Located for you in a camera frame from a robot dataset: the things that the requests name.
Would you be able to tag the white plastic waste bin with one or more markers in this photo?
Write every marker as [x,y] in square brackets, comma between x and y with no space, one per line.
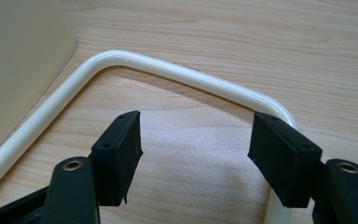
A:
[18,62]

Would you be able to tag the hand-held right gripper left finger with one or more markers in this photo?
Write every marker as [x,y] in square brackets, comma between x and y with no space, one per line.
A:
[116,161]

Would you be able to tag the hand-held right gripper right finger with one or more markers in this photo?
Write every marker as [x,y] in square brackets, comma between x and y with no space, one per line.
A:
[284,161]

